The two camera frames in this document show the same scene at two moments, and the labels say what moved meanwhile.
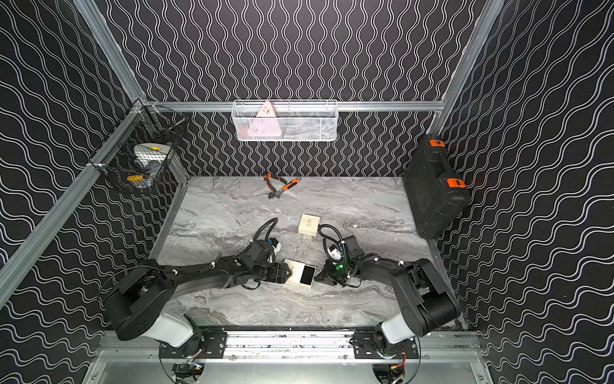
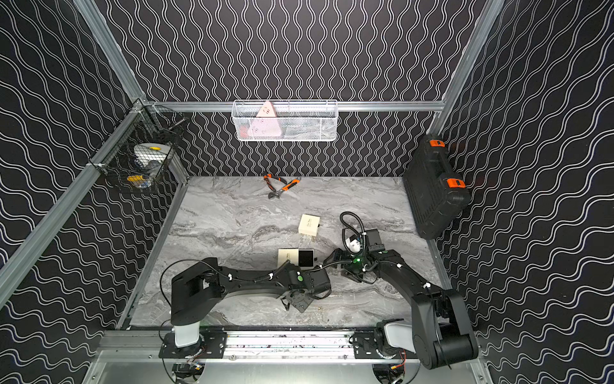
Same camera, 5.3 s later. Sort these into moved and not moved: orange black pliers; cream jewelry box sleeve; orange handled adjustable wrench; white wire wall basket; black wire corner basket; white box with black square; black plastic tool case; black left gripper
Moved: black left gripper; white box with black square
Not moved: black wire corner basket; black plastic tool case; cream jewelry box sleeve; orange handled adjustable wrench; orange black pliers; white wire wall basket
